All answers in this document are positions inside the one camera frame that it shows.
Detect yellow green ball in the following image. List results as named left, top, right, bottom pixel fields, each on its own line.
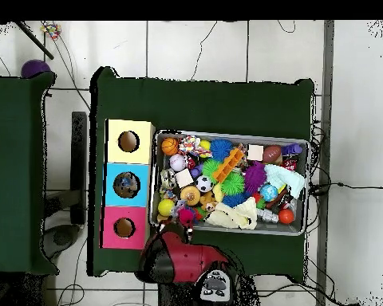
left=156, top=198, right=176, bottom=218

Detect cream knitted cloth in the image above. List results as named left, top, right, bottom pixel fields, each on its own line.
left=207, top=197, right=259, bottom=231

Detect clear shallow mesh bin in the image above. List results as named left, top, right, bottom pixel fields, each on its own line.
left=150, top=129, right=310, bottom=237

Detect small black white soccer ball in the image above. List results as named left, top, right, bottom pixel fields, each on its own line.
left=195, top=175, right=215, bottom=194

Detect purple round object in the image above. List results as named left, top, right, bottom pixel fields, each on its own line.
left=20, top=59, right=53, bottom=80

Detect dark green side table cloth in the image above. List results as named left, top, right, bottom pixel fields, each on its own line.
left=0, top=69, right=57, bottom=277

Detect black upright bar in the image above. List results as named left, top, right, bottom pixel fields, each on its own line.
left=70, top=111, right=89, bottom=226

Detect wooden box three holes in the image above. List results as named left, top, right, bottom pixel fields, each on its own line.
left=101, top=119, right=157, bottom=249

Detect light blue cloth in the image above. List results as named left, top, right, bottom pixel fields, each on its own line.
left=265, top=165, right=307, bottom=202

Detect grey round base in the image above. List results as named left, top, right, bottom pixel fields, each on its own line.
left=43, top=224, right=84, bottom=259

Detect blue spiky ball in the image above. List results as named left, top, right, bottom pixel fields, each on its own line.
left=208, top=139, right=235, bottom=163

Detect orange toy brick round studs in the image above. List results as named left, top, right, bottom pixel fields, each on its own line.
left=212, top=148, right=245, bottom=185

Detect black power cable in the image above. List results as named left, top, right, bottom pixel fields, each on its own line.
left=309, top=180, right=383, bottom=195

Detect small orange basketball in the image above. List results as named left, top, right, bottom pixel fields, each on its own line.
left=160, top=137, right=180, bottom=157

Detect black stick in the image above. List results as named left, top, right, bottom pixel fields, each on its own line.
left=12, top=21, right=55, bottom=61

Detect brown toy football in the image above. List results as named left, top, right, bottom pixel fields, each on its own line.
left=263, top=145, right=284, bottom=165

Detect small colourful item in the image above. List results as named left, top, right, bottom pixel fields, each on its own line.
left=41, top=22, right=62, bottom=41

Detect purple spiky ball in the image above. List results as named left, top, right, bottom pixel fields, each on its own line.
left=245, top=162, right=269, bottom=195

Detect green spiky ball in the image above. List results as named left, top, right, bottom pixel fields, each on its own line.
left=219, top=172, right=247, bottom=198

